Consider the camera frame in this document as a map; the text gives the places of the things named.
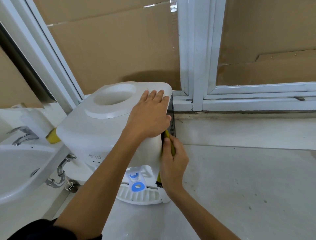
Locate person's left hand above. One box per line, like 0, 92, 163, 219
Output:
123, 89, 172, 143

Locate person's right hand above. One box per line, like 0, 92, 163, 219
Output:
159, 135, 189, 196

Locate yellow grey cleaning cloth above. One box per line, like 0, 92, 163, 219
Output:
155, 130, 176, 189

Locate white water dispenser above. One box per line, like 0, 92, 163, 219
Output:
56, 81, 176, 206

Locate white drip tray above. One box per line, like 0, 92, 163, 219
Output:
116, 184, 162, 206

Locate person's right forearm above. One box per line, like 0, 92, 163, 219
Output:
169, 187, 241, 240

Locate person's left forearm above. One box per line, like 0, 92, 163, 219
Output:
53, 128, 146, 234

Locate blue tap lever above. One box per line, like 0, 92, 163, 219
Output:
127, 172, 147, 193

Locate brown cardboard window cover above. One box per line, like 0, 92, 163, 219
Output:
33, 0, 182, 96
216, 0, 316, 86

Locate yellow sponge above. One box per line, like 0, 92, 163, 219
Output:
45, 127, 62, 145

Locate chrome sink pipes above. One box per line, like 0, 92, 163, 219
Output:
31, 154, 77, 191

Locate white soap pump bottle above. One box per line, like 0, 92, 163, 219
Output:
11, 103, 54, 135

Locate chrome faucet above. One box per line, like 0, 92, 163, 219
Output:
7, 126, 40, 146

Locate white ceramic sink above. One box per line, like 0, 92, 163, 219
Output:
0, 116, 71, 204

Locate large taped brown cardboard sheet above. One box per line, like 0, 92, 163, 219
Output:
0, 45, 44, 109

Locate white window frame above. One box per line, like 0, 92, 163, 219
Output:
0, 0, 316, 114

